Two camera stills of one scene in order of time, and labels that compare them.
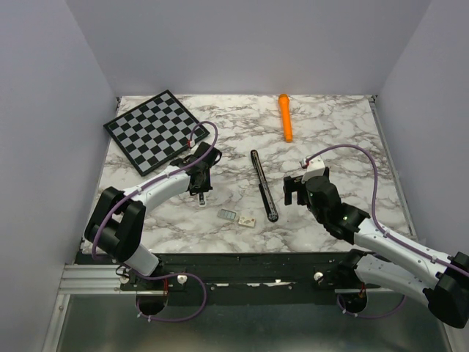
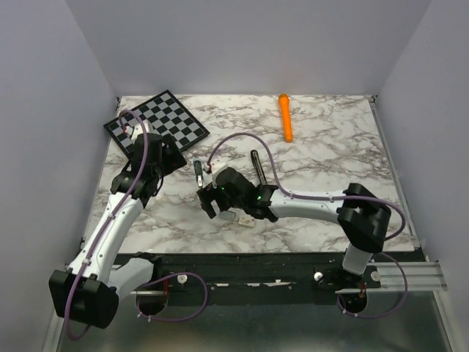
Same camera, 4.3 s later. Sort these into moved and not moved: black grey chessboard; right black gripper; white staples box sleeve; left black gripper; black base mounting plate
Moved: right black gripper; left black gripper
Not moved: black base mounting plate; white staples box sleeve; black grey chessboard
